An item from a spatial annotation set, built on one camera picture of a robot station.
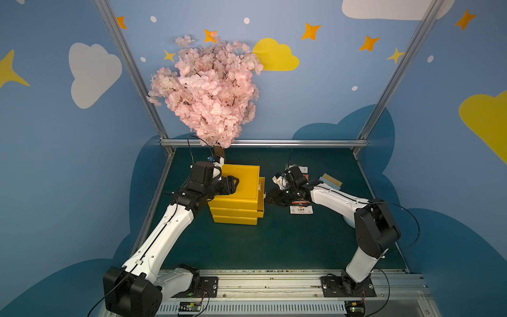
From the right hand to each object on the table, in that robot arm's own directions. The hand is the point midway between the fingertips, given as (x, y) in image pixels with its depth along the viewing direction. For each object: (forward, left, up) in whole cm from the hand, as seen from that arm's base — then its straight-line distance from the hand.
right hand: (269, 199), depth 88 cm
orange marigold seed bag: (+2, -16, -10) cm, 19 cm away
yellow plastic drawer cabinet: (-9, +9, +10) cm, 16 cm away
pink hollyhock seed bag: (+26, -20, -10) cm, 34 cm away
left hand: (0, +15, +14) cm, 21 cm away
